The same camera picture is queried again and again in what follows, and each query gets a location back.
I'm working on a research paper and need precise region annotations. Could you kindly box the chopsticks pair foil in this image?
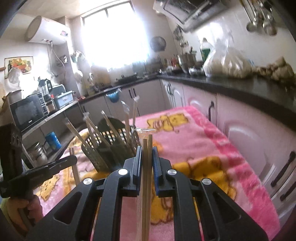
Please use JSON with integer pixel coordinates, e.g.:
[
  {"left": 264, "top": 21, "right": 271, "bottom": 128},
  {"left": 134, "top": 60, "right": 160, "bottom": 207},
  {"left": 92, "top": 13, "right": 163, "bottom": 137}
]
[{"left": 135, "top": 128, "right": 154, "bottom": 240}]

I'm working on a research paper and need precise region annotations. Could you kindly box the dark green utensil basket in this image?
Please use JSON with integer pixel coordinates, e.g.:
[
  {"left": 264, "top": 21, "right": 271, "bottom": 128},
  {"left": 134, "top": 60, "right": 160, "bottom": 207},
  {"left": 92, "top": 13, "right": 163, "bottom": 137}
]
[{"left": 81, "top": 117, "right": 140, "bottom": 172}]

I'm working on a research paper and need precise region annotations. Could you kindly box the chopsticks pair long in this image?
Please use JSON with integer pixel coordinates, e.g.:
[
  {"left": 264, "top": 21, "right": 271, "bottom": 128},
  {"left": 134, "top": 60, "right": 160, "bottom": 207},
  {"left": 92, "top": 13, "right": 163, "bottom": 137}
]
[{"left": 121, "top": 101, "right": 131, "bottom": 145}]

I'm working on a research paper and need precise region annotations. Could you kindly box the person left hand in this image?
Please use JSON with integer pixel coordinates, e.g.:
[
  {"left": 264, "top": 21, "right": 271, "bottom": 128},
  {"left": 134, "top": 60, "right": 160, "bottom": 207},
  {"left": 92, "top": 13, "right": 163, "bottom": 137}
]
[{"left": 1, "top": 195, "right": 44, "bottom": 233}]

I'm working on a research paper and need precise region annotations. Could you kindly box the blue cup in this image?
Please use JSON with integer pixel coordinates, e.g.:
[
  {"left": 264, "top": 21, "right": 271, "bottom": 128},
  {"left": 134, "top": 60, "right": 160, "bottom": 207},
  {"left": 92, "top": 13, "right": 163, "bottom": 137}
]
[{"left": 45, "top": 132, "right": 62, "bottom": 152}]

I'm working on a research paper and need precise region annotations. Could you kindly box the black microwave oven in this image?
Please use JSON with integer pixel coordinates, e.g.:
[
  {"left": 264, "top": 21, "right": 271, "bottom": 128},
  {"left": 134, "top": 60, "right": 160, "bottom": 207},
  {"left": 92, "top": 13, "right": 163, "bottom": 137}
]
[{"left": 1, "top": 92, "right": 48, "bottom": 132}]

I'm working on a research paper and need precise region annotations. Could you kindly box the pink cartoon blanket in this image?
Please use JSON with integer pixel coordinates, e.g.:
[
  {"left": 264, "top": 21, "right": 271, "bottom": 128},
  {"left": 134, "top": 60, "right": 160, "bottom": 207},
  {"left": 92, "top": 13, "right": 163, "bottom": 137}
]
[{"left": 36, "top": 106, "right": 280, "bottom": 240}]

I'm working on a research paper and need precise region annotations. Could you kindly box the grey plastic storage box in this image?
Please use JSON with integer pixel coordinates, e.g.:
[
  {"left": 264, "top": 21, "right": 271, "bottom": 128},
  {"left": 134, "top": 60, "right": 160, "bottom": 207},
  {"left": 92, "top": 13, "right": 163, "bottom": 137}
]
[{"left": 54, "top": 91, "right": 74, "bottom": 109}]

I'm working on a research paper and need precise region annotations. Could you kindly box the blender jug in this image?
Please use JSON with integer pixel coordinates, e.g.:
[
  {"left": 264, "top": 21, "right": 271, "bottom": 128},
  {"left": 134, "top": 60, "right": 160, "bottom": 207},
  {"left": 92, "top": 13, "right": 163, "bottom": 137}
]
[{"left": 38, "top": 79, "right": 56, "bottom": 113}]

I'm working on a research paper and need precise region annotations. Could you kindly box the blue hanging bin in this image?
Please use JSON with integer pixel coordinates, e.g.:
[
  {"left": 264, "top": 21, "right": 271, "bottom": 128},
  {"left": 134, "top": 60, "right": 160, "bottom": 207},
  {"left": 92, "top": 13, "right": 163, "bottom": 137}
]
[{"left": 106, "top": 88, "right": 121, "bottom": 103}]

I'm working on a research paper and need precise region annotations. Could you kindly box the white water heater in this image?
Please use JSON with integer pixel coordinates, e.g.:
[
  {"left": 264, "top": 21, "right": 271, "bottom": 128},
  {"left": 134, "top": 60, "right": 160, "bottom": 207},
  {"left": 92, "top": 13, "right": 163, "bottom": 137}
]
[{"left": 25, "top": 16, "right": 70, "bottom": 45}]

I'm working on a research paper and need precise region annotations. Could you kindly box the clear plastic food bag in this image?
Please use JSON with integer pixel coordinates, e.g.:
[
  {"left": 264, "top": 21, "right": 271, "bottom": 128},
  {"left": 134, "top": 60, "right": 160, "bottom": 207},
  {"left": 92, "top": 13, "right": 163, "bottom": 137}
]
[{"left": 203, "top": 34, "right": 253, "bottom": 79}]

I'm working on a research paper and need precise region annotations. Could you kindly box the ginger roots pile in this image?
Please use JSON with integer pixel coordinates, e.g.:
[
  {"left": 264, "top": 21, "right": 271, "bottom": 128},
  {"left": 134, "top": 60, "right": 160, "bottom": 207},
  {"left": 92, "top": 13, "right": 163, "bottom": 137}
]
[{"left": 253, "top": 57, "right": 295, "bottom": 84}]

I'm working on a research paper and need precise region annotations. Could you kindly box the steel cooking pot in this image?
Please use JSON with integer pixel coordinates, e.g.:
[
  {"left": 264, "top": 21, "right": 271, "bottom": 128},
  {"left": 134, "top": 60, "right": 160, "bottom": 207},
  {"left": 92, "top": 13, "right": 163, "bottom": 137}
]
[{"left": 177, "top": 47, "right": 197, "bottom": 73}]

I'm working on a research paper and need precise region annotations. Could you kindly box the green label oil bottle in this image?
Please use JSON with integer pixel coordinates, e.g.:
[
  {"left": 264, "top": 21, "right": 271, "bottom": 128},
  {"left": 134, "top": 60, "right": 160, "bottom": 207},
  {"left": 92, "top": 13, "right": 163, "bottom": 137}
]
[{"left": 200, "top": 38, "right": 213, "bottom": 62}]

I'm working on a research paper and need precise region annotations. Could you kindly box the steel ladle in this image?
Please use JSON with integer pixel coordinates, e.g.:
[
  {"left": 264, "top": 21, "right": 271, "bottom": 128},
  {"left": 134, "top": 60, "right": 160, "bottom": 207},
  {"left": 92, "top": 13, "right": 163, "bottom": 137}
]
[{"left": 240, "top": 0, "right": 258, "bottom": 33}]

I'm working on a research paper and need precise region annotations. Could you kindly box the black range hood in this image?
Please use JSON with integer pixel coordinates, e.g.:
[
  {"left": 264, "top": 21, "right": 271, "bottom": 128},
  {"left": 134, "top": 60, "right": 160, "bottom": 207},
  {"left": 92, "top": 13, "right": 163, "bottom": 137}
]
[{"left": 153, "top": 0, "right": 230, "bottom": 33}]

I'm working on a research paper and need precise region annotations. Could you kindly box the fruit picture frame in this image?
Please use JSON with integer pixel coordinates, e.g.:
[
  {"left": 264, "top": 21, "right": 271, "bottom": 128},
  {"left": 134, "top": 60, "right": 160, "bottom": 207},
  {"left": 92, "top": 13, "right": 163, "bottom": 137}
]
[{"left": 4, "top": 56, "right": 34, "bottom": 79}]

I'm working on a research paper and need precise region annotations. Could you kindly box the small wall fan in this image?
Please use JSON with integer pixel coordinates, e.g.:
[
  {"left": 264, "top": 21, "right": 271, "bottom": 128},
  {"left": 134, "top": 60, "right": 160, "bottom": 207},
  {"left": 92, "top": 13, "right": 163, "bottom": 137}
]
[{"left": 149, "top": 36, "right": 167, "bottom": 52}]

